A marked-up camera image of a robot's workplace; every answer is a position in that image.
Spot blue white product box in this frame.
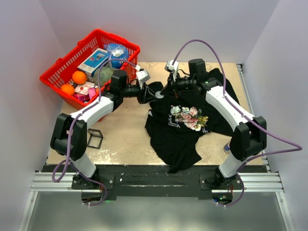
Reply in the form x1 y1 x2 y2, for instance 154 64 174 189
77 48 108 77

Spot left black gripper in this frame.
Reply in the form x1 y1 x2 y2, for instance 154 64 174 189
121 80 157 104

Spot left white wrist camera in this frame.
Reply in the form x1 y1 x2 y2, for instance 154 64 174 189
135 65 151 85

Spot green melon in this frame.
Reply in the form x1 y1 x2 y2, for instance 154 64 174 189
93 66 115 87

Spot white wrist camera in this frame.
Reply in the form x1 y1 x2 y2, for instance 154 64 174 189
165 60 179 81
135 65 151 85

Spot purple cable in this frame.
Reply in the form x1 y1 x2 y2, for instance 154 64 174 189
52 59 139 206
172 39 303 207

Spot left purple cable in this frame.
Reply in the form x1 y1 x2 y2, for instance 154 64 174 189
52 59 139 206

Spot orange fruit lower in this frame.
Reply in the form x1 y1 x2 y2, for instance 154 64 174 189
60 84 75 96

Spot orange fruit upper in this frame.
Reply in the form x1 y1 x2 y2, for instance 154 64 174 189
72 71 87 85

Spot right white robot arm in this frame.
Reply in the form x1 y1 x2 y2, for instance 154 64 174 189
161 59 267 189

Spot white red snack packet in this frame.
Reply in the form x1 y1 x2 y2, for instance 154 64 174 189
75 81 95 95

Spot blue plastic bag item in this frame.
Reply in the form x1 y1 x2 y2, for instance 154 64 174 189
104 43 129 69

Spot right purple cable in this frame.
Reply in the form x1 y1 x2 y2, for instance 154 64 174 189
172 39 303 207

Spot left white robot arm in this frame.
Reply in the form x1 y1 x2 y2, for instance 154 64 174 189
50 69 155 189

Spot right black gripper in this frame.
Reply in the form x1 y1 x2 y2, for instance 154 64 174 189
161 71 196 99

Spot black printed t-shirt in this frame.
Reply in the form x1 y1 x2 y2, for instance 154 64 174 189
144 68 241 174

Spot orange fruit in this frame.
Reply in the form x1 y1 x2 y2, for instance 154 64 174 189
72 71 87 85
60 84 75 96

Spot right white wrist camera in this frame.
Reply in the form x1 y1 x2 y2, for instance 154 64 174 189
165 60 179 81

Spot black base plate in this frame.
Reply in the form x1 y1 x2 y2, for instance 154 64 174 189
33 165 268 203

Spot black square frame stand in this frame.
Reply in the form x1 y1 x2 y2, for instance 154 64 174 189
87 128 103 149

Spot pink snack packet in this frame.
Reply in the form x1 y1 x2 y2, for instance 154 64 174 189
73 88 97 102

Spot red plastic shopping basket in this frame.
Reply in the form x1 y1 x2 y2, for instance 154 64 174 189
39 28 141 122

